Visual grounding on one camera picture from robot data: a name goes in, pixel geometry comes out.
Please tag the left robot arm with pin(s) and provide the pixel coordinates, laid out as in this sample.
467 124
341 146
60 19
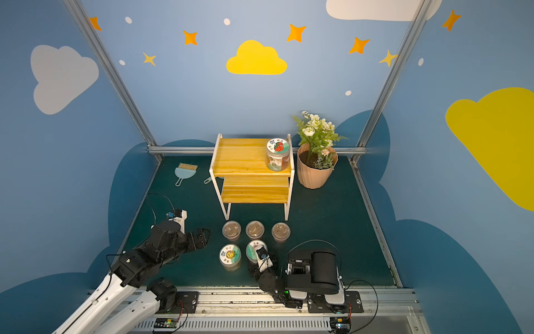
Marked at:
132 270

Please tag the right clear soil cup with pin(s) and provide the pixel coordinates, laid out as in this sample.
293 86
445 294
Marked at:
281 232

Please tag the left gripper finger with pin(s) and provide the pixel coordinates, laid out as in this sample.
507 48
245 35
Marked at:
201 236
198 244

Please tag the blue dustpan brush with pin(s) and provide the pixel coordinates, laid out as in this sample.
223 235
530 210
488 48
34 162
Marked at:
183 172

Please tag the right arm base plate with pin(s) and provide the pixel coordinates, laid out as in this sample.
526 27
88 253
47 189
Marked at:
354 302

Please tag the yellow wooden two-tier shelf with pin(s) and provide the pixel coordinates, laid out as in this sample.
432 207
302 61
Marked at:
241 176

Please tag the green circuit board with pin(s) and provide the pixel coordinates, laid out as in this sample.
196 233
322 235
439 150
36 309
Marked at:
166 323
340 325

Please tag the clear soil cup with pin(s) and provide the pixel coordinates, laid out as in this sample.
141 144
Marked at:
255 230
281 232
231 231

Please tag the aluminium front rail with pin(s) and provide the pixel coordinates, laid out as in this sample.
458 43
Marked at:
250 310

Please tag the right green circuit board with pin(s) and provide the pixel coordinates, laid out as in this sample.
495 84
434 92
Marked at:
340 325

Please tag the aluminium back frame bar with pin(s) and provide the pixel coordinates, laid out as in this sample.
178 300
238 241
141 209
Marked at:
200 150

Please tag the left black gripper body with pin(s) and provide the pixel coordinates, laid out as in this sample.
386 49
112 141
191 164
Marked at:
190 240

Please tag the pink pot with flowers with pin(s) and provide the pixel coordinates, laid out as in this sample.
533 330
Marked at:
316 154

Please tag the strawberry label seed jar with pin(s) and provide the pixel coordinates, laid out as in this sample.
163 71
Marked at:
277 154

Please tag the middle clear soil cup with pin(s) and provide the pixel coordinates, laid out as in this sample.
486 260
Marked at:
255 230

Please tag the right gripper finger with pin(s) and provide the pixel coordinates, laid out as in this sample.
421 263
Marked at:
253 270
274 262

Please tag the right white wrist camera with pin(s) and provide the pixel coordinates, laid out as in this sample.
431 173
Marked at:
263 258

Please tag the pink flower label seed jar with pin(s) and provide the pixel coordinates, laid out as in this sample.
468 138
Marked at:
251 255

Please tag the left green circuit board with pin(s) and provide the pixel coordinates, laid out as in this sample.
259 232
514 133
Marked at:
166 323

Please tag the right aluminium frame post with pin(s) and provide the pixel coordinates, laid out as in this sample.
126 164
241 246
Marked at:
422 14

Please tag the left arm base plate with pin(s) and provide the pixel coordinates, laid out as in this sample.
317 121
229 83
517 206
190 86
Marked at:
184 299

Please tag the sunflower label seed jar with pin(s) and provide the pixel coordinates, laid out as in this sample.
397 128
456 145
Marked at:
230 257

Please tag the left clear soil cup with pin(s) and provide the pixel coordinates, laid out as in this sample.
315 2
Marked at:
231 231

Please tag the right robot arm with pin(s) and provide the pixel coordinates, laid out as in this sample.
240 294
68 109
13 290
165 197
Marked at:
309 274

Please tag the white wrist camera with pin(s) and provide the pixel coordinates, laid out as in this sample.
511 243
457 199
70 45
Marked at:
263 258
179 217

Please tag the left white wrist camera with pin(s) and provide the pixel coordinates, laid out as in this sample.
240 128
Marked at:
179 217

